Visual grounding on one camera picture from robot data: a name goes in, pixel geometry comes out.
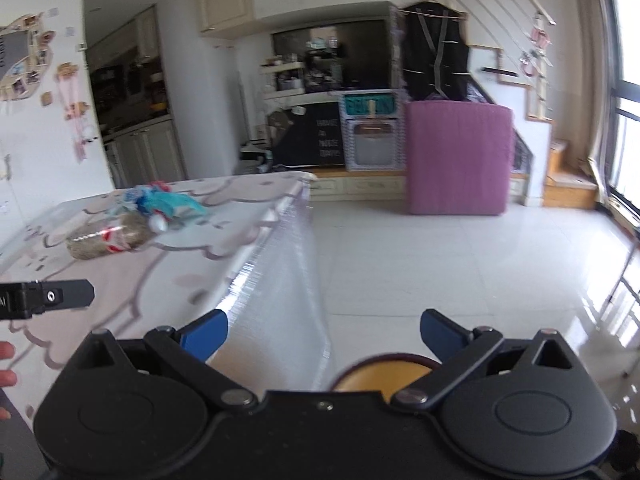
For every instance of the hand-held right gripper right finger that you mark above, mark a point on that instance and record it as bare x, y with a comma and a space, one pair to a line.
440, 332

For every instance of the purple mattress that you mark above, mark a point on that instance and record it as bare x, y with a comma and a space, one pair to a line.
457, 160

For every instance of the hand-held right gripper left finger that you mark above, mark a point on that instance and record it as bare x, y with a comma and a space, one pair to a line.
206, 334

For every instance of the blue plastic bag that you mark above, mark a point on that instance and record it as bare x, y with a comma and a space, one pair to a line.
170, 202

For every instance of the wood-look bin with brown rim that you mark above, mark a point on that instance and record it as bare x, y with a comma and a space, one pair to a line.
380, 375

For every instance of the dark shelf unit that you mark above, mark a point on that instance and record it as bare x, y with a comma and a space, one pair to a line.
350, 55

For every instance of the metal-framed chair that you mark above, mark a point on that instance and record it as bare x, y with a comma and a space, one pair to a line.
627, 275

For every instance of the wooden stair steps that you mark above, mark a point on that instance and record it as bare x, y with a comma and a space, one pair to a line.
567, 185

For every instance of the person's left hand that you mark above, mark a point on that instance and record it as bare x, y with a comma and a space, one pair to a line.
6, 379

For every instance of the clear plastic bottle red label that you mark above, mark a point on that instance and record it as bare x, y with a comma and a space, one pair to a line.
107, 237

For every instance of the dotted white cardboard box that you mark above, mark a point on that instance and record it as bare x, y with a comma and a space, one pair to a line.
372, 135

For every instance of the cream kitchen cabinets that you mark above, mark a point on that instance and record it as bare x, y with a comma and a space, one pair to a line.
145, 155

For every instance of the low wooden drawer cabinet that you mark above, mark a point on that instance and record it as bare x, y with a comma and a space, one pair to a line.
360, 187

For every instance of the black sign board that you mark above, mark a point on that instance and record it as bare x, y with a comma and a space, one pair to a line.
315, 135

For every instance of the dark-framed window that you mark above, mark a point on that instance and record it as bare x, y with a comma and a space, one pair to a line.
627, 100

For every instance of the beige curtain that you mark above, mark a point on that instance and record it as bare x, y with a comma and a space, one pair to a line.
590, 85

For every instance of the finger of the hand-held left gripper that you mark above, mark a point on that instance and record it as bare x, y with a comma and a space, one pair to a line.
67, 292

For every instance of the wall photo collage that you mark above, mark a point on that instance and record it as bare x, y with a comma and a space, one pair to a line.
22, 60

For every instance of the pink wall hanging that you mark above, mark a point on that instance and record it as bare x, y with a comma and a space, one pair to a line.
75, 110

